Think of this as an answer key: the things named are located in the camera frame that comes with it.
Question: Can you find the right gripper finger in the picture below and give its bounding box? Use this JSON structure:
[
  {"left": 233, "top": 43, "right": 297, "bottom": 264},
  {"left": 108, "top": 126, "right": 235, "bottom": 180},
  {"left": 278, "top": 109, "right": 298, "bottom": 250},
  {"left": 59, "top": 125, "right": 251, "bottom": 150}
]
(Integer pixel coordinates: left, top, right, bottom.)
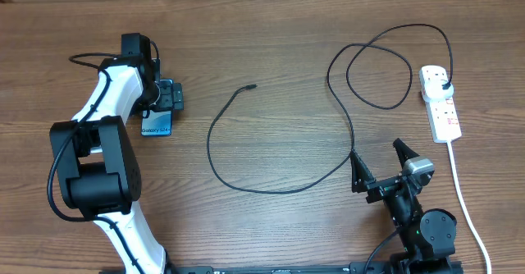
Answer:
[
  {"left": 349, "top": 149, "right": 376, "bottom": 193},
  {"left": 392, "top": 138, "right": 419, "bottom": 167}
]

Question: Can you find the blue Galaxy smartphone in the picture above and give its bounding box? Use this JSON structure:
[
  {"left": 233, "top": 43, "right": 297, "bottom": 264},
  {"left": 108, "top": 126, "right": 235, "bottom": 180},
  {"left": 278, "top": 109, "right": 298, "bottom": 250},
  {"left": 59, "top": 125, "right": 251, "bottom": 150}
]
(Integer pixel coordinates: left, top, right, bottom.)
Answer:
[{"left": 140, "top": 78, "right": 175, "bottom": 138}]

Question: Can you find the black USB charging cable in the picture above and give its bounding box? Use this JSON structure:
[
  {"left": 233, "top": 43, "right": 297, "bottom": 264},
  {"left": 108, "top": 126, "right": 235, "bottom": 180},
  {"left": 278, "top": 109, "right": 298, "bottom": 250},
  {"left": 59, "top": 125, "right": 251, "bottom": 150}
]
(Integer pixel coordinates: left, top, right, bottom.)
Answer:
[{"left": 206, "top": 23, "right": 454, "bottom": 195}]

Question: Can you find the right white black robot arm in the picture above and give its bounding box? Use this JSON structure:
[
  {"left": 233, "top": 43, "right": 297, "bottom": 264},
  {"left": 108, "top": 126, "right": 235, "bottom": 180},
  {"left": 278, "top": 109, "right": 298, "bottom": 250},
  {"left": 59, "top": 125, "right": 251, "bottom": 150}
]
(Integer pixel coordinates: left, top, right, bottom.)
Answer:
[{"left": 349, "top": 139, "right": 463, "bottom": 273}]

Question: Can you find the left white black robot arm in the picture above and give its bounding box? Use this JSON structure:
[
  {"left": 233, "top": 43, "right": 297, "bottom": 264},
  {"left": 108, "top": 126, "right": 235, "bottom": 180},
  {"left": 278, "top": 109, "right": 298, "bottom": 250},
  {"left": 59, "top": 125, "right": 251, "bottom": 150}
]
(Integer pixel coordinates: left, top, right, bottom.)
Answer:
[{"left": 47, "top": 33, "right": 184, "bottom": 273}]

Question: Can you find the white charger plug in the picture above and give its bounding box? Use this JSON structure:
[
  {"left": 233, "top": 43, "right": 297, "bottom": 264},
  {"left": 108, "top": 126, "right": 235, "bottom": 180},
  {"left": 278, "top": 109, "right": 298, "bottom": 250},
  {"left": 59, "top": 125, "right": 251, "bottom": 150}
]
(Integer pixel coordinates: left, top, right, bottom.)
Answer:
[{"left": 422, "top": 80, "right": 454, "bottom": 103}]

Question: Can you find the white power strip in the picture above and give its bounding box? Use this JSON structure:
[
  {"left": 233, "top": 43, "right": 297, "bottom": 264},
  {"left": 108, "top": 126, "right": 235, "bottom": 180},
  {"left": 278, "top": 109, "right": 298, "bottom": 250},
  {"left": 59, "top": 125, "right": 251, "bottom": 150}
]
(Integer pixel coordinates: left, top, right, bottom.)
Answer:
[{"left": 418, "top": 65, "right": 462, "bottom": 144}]

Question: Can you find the white power strip cord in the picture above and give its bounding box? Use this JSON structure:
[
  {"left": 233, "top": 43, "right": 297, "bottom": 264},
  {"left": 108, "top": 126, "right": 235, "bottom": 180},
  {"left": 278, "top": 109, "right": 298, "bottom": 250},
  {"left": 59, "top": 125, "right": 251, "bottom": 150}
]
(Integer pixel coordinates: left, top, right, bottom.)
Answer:
[{"left": 445, "top": 140, "right": 493, "bottom": 274}]

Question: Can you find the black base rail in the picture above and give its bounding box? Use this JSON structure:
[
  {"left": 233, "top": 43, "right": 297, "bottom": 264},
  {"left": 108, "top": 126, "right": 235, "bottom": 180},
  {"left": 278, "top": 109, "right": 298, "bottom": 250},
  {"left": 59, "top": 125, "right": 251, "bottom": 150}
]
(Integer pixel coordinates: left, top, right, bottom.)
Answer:
[{"left": 165, "top": 262, "right": 464, "bottom": 274}]

